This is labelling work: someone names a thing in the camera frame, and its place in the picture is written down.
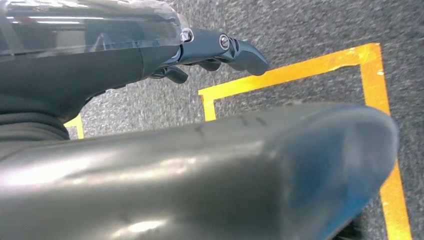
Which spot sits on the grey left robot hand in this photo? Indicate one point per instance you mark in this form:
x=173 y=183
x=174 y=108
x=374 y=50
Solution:
x=66 y=66

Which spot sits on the yellow floor tape square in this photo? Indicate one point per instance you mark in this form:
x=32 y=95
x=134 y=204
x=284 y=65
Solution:
x=374 y=82

